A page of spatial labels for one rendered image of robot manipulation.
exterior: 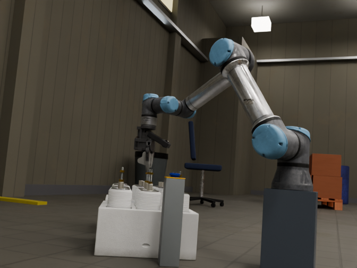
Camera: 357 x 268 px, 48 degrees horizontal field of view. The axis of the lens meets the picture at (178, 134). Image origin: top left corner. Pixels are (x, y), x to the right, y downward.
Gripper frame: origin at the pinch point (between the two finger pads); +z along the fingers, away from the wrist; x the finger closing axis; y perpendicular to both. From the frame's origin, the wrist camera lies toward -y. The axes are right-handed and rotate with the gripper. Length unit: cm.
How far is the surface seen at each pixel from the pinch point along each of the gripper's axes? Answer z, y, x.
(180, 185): 5.8, -24.7, 37.5
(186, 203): 12.9, -23.3, 19.7
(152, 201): 13.1, -11.1, 25.7
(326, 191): 8, -130, -484
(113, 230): 24.6, 1.0, 33.9
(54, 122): -51, 204, -243
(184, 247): 29.6, -24.8, 23.4
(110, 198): 12.8, 4.8, 30.5
